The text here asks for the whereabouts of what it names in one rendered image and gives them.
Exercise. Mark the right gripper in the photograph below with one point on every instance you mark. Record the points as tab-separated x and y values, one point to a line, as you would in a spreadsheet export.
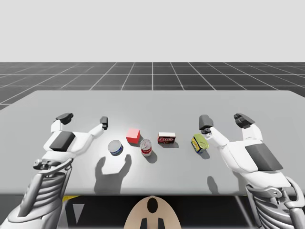
247	156

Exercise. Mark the red and white can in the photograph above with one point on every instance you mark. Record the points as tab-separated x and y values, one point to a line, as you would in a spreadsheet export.
145	148

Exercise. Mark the red and white carton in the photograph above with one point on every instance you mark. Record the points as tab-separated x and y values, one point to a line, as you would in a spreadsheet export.
167	138

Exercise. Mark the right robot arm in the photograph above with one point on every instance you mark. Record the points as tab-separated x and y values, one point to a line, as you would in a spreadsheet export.
274	202

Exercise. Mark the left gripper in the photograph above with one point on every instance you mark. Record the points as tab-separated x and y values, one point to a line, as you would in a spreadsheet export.
65	144

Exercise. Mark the blue flat can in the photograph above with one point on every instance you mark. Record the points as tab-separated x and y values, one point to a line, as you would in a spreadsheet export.
115	147

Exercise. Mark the tan robot part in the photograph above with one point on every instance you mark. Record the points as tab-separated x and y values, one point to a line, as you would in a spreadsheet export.
152	213

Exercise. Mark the green and blue rectangular can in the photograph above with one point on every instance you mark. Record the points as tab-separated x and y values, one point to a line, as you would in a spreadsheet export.
199	143

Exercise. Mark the pink cube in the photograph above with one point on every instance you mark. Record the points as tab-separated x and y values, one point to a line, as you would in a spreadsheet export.
132	136

